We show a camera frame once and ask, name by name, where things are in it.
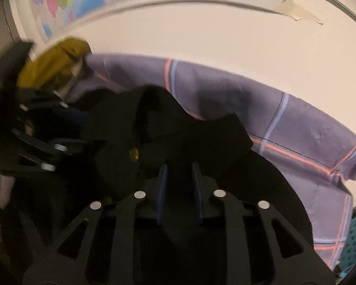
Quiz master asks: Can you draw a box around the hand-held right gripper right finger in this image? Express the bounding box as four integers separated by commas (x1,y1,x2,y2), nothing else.
192,161,313,283

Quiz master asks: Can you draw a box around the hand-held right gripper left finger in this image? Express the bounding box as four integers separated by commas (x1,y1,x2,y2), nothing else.
50,164,168,283

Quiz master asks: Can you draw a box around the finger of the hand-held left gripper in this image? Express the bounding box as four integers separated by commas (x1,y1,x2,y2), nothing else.
15,89,92,133
9,126,78,175

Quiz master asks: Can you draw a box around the black garment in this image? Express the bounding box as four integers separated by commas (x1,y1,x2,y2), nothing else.
12,85,314,285

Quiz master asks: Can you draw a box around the grey wooden door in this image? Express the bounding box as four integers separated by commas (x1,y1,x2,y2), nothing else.
0,0,33,54

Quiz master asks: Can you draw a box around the mustard yellow garment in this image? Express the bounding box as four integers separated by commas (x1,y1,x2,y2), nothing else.
17,37,92,91

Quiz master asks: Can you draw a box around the purple plaid bed sheet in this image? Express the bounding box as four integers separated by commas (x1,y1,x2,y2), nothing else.
67,52,356,274

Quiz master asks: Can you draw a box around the strip of clear tape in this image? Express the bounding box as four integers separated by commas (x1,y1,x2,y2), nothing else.
280,0,324,26

